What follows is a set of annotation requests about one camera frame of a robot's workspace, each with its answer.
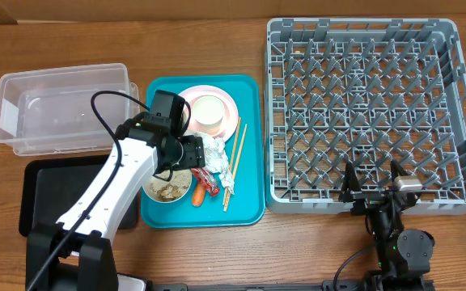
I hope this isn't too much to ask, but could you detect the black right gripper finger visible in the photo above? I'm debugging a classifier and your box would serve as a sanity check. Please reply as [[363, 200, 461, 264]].
[[341, 162, 361, 194], [391, 160, 409, 178]]

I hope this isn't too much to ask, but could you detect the white napkin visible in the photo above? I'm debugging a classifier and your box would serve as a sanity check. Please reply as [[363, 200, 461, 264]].
[[194, 132, 235, 194]]

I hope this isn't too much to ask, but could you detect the red snack wrapper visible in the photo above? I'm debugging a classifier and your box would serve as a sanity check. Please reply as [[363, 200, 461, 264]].
[[191, 168, 220, 197]]

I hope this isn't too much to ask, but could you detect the orange carrot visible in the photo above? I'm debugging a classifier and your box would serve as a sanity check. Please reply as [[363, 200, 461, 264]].
[[192, 183, 206, 207]]

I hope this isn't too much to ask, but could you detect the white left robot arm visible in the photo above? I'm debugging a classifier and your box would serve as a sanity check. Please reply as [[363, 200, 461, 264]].
[[26, 124, 205, 291]]

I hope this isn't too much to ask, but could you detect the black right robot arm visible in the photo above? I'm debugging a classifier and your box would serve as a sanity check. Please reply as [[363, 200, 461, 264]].
[[332, 160, 435, 290]]

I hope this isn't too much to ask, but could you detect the grey dishwasher rack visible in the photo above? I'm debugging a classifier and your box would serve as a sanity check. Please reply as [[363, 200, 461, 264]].
[[264, 18, 466, 215]]

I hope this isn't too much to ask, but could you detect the white bowl with food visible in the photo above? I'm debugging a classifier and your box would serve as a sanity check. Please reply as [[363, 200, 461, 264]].
[[143, 170, 193, 203]]

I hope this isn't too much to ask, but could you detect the pink shallow bowl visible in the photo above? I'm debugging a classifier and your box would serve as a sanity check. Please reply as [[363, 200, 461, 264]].
[[189, 97, 229, 136]]

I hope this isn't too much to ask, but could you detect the white cup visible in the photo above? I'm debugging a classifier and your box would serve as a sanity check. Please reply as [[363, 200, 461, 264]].
[[193, 95, 224, 126]]

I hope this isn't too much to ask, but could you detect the pink plate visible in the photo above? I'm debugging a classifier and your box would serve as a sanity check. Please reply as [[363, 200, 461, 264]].
[[179, 85, 239, 141]]

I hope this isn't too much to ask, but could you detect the wooden chopstick right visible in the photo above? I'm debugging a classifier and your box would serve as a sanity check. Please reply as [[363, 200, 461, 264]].
[[223, 124, 248, 212]]

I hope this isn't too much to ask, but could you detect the teal plastic tray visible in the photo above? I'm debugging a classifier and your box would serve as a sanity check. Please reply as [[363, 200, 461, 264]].
[[141, 74, 265, 229]]

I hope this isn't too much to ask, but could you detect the black tray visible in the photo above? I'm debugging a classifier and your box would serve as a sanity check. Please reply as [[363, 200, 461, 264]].
[[18, 154, 140, 238]]

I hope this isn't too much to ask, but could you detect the clear plastic bin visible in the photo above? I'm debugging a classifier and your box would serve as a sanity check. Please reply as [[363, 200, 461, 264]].
[[0, 63, 142, 156]]

